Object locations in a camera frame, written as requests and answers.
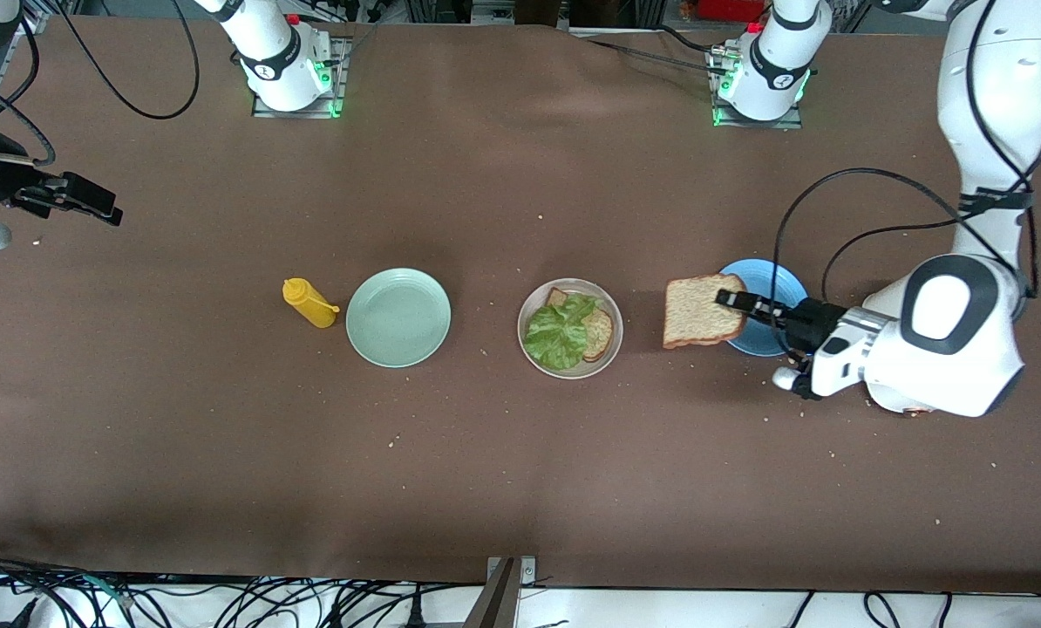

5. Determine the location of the green lettuce leaf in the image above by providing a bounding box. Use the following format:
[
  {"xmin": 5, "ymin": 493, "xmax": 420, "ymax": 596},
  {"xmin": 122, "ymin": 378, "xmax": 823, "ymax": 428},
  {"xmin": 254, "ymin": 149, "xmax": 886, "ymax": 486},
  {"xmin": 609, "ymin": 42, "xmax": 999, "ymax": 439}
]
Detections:
[{"xmin": 523, "ymin": 295, "xmax": 600, "ymax": 370}]

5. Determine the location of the black cable tangle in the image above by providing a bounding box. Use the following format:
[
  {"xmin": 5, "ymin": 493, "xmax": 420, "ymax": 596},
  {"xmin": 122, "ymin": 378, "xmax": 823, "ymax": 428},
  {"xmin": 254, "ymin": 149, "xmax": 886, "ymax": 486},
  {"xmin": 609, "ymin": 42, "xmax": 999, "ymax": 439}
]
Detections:
[{"xmin": 0, "ymin": 549, "xmax": 486, "ymax": 628}]

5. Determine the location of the white toaster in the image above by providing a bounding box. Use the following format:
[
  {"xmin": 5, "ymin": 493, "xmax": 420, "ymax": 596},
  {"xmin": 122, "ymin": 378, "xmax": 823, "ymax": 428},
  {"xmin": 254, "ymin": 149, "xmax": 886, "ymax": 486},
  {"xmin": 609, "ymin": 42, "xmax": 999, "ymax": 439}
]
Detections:
[{"xmin": 866, "ymin": 384, "xmax": 938, "ymax": 418}]

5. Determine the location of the yellow mustard squeeze bottle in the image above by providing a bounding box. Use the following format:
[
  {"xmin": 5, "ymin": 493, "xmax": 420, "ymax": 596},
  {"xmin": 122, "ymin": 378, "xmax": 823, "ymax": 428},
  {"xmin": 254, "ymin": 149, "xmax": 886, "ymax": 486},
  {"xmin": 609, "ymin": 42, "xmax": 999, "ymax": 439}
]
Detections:
[{"xmin": 282, "ymin": 278, "xmax": 341, "ymax": 329}]

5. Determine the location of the beige plate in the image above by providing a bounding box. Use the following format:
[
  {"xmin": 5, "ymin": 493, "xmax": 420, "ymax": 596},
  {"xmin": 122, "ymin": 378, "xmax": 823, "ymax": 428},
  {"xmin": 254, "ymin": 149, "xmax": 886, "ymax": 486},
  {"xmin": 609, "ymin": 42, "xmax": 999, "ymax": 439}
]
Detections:
[{"xmin": 517, "ymin": 278, "xmax": 624, "ymax": 380}]

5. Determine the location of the brown tablecloth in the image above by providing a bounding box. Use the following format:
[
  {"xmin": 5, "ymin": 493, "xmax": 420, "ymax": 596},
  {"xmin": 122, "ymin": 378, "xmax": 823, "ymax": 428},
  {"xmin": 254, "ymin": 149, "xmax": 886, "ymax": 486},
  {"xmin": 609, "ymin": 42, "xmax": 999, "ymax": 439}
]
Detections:
[{"xmin": 0, "ymin": 16, "xmax": 1041, "ymax": 594}]

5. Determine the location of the thin black base cable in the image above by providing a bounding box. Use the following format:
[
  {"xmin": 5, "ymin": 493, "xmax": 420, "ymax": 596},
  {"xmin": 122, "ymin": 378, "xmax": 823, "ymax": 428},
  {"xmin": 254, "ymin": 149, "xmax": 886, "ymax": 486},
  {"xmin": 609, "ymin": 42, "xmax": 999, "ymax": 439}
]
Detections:
[{"xmin": 586, "ymin": 24, "xmax": 739, "ymax": 78}]

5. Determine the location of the grey metal camera post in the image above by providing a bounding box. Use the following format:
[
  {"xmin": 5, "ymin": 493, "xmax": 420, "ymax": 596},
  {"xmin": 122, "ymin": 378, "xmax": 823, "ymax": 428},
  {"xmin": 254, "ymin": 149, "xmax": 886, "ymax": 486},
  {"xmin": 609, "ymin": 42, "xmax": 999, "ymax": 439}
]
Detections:
[{"xmin": 464, "ymin": 556, "xmax": 537, "ymax": 628}]

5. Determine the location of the mint green plate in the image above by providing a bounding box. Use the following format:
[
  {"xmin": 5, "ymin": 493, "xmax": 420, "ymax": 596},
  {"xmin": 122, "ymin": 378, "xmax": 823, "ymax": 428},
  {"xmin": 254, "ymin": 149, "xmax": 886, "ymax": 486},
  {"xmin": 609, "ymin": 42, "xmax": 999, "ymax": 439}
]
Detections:
[{"xmin": 345, "ymin": 268, "xmax": 452, "ymax": 369}]

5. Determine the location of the brown bread slice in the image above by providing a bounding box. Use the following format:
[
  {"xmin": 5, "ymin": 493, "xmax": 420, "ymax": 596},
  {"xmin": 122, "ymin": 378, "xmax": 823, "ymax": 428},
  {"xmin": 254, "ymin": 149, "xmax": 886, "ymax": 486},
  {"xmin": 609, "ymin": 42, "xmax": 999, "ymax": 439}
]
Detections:
[
  {"xmin": 545, "ymin": 288, "xmax": 615, "ymax": 364},
  {"xmin": 663, "ymin": 274, "xmax": 749, "ymax": 350}
]

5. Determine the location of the blue plate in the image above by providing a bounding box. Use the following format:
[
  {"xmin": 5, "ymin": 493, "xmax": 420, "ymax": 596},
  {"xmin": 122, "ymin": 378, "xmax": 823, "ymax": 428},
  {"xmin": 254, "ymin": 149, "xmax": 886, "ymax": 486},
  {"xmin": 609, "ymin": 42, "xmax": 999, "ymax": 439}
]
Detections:
[{"xmin": 717, "ymin": 259, "xmax": 809, "ymax": 358}]

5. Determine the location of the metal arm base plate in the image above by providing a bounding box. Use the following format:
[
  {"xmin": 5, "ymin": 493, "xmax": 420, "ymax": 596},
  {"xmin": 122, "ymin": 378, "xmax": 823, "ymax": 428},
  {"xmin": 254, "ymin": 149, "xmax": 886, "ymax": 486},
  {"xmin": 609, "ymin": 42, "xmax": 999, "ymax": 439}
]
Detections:
[
  {"xmin": 711, "ymin": 44, "xmax": 805, "ymax": 131},
  {"xmin": 252, "ymin": 35, "xmax": 349, "ymax": 119}
]

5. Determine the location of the red box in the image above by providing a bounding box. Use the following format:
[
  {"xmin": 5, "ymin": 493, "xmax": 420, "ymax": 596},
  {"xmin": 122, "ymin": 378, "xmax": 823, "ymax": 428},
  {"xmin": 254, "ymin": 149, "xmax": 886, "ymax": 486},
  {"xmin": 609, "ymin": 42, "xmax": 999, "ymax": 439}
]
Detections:
[{"xmin": 682, "ymin": 0, "xmax": 767, "ymax": 23}]

